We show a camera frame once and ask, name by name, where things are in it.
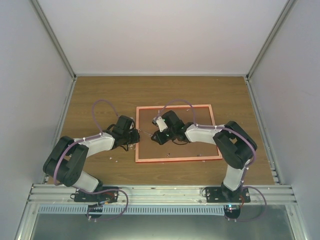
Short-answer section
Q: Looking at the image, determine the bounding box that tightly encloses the red photo frame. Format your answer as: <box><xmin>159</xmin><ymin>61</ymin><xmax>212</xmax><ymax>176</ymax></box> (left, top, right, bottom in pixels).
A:
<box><xmin>135</xmin><ymin>104</ymin><xmax>222</xmax><ymax>163</ymax></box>

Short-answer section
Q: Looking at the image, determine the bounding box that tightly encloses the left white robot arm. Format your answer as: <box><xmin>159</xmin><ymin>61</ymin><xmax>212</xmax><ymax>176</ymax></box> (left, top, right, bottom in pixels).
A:
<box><xmin>42</xmin><ymin>115</ymin><xmax>140</xmax><ymax>202</ymax></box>

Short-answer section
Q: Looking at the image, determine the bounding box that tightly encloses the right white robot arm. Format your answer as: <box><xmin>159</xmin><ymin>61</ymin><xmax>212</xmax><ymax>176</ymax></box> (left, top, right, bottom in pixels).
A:
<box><xmin>151</xmin><ymin>110</ymin><xmax>258</xmax><ymax>203</ymax></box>

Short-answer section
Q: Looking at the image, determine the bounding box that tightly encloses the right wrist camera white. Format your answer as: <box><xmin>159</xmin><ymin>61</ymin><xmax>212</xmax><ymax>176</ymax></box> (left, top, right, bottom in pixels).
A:
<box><xmin>152</xmin><ymin>116</ymin><xmax>168</xmax><ymax>133</ymax></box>

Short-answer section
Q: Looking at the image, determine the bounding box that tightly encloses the grey slotted cable duct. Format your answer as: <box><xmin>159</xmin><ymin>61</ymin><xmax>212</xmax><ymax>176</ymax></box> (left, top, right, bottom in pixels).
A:
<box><xmin>38</xmin><ymin>204</ymin><xmax>225</xmax><ymax>216</ymax></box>

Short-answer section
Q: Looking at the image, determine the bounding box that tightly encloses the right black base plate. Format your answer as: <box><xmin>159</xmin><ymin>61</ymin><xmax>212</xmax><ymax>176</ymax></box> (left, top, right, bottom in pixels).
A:
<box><xmin>201</xmin><ymin>185</ymin><xmax>251</xmax><ymax>203</ymax></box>

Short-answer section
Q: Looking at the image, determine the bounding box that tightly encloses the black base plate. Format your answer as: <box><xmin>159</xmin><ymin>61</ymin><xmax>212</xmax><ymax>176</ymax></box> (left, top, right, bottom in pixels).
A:
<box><xmin>201</xmin><ymin>185</ymin><xmax>251</xmax><ymax>203</ymax></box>
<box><xmin>70</xmin><ymin>186</ymin><xmax>119</xmax><ymax>203</ymax></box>

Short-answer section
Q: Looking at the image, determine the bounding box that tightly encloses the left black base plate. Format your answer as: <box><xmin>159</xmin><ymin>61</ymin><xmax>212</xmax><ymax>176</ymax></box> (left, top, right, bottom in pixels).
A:
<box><xmin>70</xmin><ymin>186</ymin><xmax>119</xmax><ymax>203</ymax></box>

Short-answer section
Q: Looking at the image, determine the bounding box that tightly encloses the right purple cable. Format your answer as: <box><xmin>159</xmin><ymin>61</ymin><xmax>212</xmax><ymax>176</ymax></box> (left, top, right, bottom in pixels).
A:
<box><xmin>152</xmin><ymin>98</ymin><xmax>268</xmax><ymax>223</ymax></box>

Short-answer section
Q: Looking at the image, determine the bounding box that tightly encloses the aluminium front rail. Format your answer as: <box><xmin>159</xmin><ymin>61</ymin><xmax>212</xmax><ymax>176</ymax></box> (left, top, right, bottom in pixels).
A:
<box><xmin>27</xmin><ymin>184</ymin><xmax>297</xmax><ymax>206</ymax></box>

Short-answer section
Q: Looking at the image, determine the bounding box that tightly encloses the left aluminium corner post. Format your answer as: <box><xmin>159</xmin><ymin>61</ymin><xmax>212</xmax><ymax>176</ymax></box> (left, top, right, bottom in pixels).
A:
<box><xmin>29</xmin><ymin>0</ymin><xmax>77</xmax><ymax>82</ymax></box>

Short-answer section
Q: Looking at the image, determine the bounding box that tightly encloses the aluminium corner post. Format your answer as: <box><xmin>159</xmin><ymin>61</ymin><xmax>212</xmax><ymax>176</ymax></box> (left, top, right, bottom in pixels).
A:
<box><xmin>29</xmin><ymin>0</ymin><xmax>77</xmax><ymax>82</ymax></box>
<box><xmin>245</xmin><ymin>0</ymin><xmax>297</xmax><ymax>81</ymax></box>

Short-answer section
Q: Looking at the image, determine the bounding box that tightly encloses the right aluminium corner post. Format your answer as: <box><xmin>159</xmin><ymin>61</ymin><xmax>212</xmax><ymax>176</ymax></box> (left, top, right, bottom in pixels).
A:
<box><xmin>245</xmin><ymin>0</ymin><xmax>297</xmax><ymax>81</ymax></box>

